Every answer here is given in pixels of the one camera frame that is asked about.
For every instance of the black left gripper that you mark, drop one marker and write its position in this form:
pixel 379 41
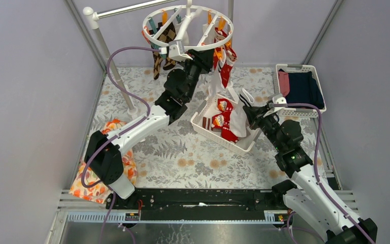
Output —
pixel 201 57

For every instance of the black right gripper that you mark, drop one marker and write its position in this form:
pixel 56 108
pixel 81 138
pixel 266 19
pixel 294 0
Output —
pixel 255 115

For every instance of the orange clothes clip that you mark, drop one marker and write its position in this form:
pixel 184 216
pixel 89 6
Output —
pixel 218 53

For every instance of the white sock with black stripes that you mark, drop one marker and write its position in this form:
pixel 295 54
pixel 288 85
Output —
pixel 215 84

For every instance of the white round clip hanger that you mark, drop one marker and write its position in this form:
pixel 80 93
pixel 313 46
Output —
pixel 199 28

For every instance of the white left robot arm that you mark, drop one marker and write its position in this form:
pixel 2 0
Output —
pixel 104 151

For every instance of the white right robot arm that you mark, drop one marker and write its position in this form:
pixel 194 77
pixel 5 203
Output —
pixel 305 192

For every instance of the small red hanging sock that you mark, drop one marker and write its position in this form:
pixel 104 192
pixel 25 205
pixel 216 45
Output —
pixel 226 64

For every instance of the red santa sock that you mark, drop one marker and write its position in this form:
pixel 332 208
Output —
pixel 224 105
pixel 218 121

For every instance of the red dotted sock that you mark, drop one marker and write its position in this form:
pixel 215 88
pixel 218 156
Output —
pixel 226 133

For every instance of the white sock basket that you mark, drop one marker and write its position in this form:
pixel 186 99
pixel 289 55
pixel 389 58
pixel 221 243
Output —
pixel 204 114

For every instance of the pink folded cloth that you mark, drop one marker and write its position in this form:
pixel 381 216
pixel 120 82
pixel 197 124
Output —
pixel 283 78

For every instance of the brown striped sock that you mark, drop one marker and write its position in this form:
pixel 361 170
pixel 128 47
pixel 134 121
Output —
pixel 207 123

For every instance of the white basket with dark clothes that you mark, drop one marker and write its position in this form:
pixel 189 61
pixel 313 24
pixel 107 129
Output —
pixel 297 69

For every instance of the dark navy folded cloth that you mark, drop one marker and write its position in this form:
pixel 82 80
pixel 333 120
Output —
pixel 304 89

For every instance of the floral patterned table mat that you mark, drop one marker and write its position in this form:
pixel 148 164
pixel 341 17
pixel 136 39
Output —
pixel 179 157

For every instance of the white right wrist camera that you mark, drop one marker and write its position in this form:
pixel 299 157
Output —
pixel 275 103

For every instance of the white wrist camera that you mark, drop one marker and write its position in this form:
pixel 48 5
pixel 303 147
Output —
pixel 275 103
pixel 175 51

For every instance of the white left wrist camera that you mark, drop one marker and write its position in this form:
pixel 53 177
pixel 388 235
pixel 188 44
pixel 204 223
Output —
pixel 175 51

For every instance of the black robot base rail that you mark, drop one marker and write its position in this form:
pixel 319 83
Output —
pixel 229 205

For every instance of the silver drying rack frame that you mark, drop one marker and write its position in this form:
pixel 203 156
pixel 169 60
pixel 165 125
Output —
pixel 93 17

